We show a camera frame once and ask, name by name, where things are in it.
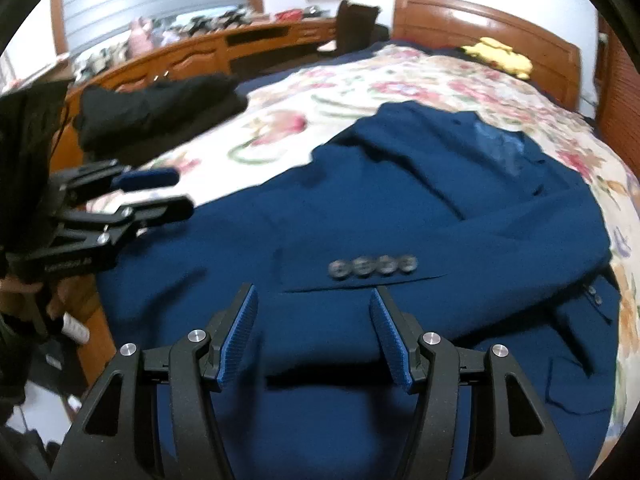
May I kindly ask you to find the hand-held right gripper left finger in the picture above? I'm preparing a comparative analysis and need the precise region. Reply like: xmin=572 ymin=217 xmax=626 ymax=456
xmin=50 ymin=282 xmax=259 ymax=480

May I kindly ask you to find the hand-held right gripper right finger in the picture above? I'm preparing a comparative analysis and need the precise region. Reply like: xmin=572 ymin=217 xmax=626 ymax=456
xmin=369 ymin=286 xmax=576 ymax=480

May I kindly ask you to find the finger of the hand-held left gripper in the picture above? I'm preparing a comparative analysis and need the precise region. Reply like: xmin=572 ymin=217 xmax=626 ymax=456
xmin=52 ymin=195 xmax=196 ymax=250
xmin=52 ymin=159 xmax=181 ymax=195

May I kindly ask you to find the navy blue suit jacket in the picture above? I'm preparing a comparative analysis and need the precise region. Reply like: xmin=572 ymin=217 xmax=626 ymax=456
xmin=95 ymin=100 xmax=624 ymax=480

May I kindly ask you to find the person's left forearm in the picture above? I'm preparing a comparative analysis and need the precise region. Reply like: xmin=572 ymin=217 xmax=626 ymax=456
xmin=0 ymin=310 xmax=36 ymax=411

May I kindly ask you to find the person's left hand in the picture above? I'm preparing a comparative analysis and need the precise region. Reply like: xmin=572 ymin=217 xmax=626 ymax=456
xmin=0 ymin=272 xmax=85 ymax=322

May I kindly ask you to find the black garment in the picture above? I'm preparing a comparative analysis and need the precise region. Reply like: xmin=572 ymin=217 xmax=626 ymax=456
xmin=74 ymin=74 xmax=250 ymax=167

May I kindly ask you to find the wooden desk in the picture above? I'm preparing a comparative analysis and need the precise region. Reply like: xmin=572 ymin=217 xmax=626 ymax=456
xmin=50 ymin=17 xmax=342 ymax=107

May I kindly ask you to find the pink figure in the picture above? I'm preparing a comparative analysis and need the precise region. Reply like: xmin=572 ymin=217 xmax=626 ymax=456
xmin=127 ymin=17 xmax=156 ymax=59

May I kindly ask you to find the floral blanket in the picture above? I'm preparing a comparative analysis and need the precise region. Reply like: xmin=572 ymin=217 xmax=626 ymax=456
xmin=82 ymin=42 xmax=637 ymax=461

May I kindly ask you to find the navy bed sheet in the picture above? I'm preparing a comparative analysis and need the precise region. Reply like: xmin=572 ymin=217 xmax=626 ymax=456
xmin=234 ymin=39 xmax=451 ymax=102

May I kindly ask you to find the dark chair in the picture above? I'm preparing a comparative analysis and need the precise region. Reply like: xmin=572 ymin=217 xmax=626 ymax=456
xmin=317 ymin=0 xmax=384 ymax=54

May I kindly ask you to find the yellow plush toy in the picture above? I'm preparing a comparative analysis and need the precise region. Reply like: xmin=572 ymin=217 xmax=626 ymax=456
xmin=460 ymin=36 xmax=534 ymax=80

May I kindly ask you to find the wooden louvered wardrobe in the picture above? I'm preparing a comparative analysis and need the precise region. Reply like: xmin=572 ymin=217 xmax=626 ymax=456
xmin=595 ymin=15 xmax=640 ymax=163

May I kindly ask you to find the wooden bed headboard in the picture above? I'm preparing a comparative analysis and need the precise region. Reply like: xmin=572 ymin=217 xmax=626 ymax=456
xmin=390 ymin=0 xmax=584 ymax=112

